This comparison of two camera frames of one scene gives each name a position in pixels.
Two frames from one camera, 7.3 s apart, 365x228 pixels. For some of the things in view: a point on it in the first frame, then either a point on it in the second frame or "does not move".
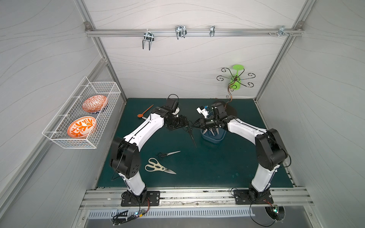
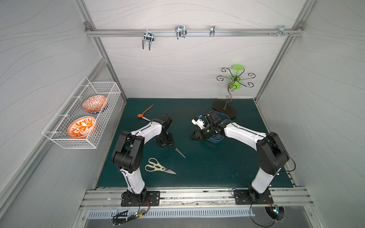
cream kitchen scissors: (155, 166) does not move
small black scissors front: (161, 156) -> (170, 144)
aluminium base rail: (196, 197) does not move
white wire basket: (83, 118) does not move
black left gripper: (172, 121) -> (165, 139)
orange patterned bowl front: (81, 127) does not move
